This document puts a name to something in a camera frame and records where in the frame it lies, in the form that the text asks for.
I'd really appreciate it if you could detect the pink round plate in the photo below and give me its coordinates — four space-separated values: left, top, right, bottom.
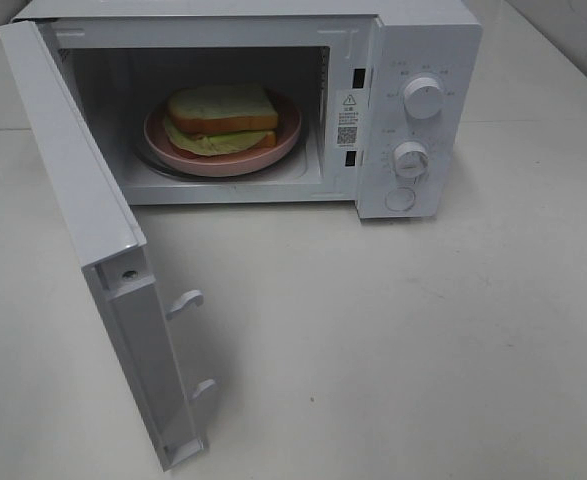
143 90 302 178

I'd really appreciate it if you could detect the round white door button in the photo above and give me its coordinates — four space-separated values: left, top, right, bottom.
385 187 416 212

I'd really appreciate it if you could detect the white bread sandwich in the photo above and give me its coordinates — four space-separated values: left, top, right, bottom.
164 84 279 156

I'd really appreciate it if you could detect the white microwave door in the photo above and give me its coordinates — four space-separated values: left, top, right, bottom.
0 21 216 470

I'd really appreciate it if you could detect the white lower microwave knob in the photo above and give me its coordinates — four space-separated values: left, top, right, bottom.
392 141 429 179

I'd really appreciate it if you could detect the white microwave knob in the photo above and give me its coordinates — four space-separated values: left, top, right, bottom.
392 141 429 179
403 75 444 120

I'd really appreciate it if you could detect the white warning label sticker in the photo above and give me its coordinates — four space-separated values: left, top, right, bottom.
333 89 364 149

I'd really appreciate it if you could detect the white microwave oven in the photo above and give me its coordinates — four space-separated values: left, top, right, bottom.
9 1 482 219

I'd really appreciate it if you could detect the white upper microwave knob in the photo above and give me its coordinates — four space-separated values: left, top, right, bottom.
403 75 444 120

